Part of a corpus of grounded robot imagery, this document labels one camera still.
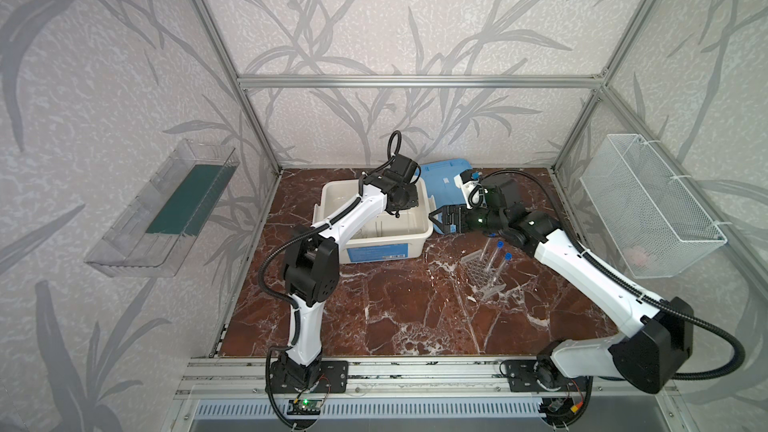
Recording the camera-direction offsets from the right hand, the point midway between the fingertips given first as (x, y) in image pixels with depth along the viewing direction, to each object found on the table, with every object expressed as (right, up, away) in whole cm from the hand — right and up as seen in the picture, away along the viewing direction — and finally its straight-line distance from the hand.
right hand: (443, 204), depth 77 cm
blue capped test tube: (+17, -14, +7) cm, 23 cm away
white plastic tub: (-17, -12, +23) cm, 31 cm away
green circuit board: (-34, -49, -5) cm, 60 cm away
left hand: (-7, +4, +15) cm, 17 cm away
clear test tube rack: (+14, -22, +14) cm, 30 cm away
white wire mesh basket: (+42, -4, -16) cm, 45 cm away
